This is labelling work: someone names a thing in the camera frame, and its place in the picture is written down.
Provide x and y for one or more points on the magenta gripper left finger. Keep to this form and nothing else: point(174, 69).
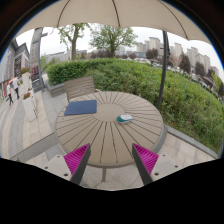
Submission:
point(77, 161)

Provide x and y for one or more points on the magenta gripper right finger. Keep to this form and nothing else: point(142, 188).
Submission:
point(145, 160)

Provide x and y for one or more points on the white and teal mouse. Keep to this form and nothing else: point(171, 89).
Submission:
point(124, 118)

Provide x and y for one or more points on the round slatted wooden table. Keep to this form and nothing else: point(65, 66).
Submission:
point(111, 141)

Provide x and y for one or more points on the green hedge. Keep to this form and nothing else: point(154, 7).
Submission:
point(183, 104)

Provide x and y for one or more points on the wooden slatted chair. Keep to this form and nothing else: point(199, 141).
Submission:
point(80, 86)

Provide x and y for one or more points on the white planter with flowers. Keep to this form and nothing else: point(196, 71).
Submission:
point(29, 106)

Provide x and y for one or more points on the tall grey sign pillar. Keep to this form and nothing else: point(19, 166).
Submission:
point(35, 71)

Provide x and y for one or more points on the person in white shirt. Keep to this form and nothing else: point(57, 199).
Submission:
point(16, 86)

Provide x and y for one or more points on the dark umbrella pole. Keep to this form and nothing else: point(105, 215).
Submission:
point(164, 67)

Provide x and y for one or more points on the beige patio umbrella canopy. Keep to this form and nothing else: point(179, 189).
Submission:
point(155, 14)

